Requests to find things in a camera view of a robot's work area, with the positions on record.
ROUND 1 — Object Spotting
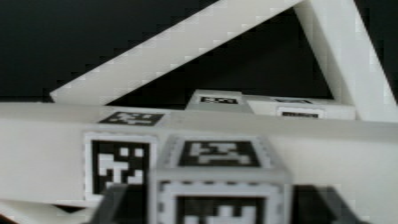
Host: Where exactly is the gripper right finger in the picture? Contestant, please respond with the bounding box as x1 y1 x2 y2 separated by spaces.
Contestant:
290 185 370 224

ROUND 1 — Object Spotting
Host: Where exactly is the white tagged cube nut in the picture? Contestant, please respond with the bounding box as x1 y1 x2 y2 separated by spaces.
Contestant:
150 135 294 224

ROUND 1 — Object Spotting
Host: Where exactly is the white chair seat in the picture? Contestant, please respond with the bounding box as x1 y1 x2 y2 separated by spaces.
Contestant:
50 0 398 123

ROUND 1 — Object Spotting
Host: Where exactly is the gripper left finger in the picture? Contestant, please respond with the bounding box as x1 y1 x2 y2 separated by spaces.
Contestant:
88 185 148 224

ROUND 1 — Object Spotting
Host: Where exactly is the white chair back frame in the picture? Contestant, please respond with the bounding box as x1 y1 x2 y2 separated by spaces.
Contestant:
0 103 398 224

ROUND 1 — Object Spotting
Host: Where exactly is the white tagged chair leg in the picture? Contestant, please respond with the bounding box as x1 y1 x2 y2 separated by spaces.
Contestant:
246 95 356 120
187 90 253 113

